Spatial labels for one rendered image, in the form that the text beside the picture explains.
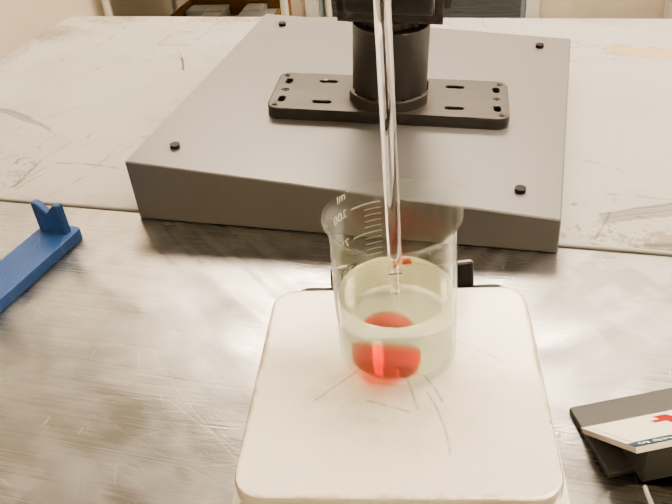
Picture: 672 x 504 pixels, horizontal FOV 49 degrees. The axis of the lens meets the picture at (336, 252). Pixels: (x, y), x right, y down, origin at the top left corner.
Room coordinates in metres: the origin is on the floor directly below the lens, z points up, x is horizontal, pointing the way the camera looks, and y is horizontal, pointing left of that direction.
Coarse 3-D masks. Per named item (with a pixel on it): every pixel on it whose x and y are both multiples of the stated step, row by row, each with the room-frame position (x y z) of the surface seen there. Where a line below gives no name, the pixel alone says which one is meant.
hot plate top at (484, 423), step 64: (320, 320) 0.26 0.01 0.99; (512, 320) 0.25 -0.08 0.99; (256, 384) 0.22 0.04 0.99; (320, 384) 0.22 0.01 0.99; (448, 384) 0.21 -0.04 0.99; (512, 384) 0.21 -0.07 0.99; (256, 448) 0.19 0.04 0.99; (320, 448) 0.19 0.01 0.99; (384, 448) 0.18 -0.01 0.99; (448, 448) 0.18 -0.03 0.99; (512, 448) 0.18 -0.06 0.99
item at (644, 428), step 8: (656, 416) 0.25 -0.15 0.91; (664, 416) 0.25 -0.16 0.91; (608, 424) 0.25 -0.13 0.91; (616, 424) 0.25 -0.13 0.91; (624, 424) 0.24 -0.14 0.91; (632, 424) 0.24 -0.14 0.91; (640, 424) 0.24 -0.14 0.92; (648, 424) 0.24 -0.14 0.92; (656, 424) 0.24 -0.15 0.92; (664, 424) 0.23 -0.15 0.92; (608, 432) 0.24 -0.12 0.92; (616, 432) 0.23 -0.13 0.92; (624, 432) 0.23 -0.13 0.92; (632, 432) 0.23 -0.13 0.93; (640, 432) 0.23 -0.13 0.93; (648, 432) 0.23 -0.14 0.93; (656, 432) 0.22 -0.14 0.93; (664, 432) 0.22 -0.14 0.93; (632, 440) 0.22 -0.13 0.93
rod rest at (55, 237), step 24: (48, 216) 0.49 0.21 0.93; (24, 240) 0.48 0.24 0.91; (48, 240) 0.48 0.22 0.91; (72, 240) 0.48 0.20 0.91; (0, 264) 0.45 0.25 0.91; (24, 264) 0.45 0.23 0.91; (48, 264) 0.45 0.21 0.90; (0, 288) 0.42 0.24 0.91; (24, 288) 0.43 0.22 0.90; (0, 312) 0.41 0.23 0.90
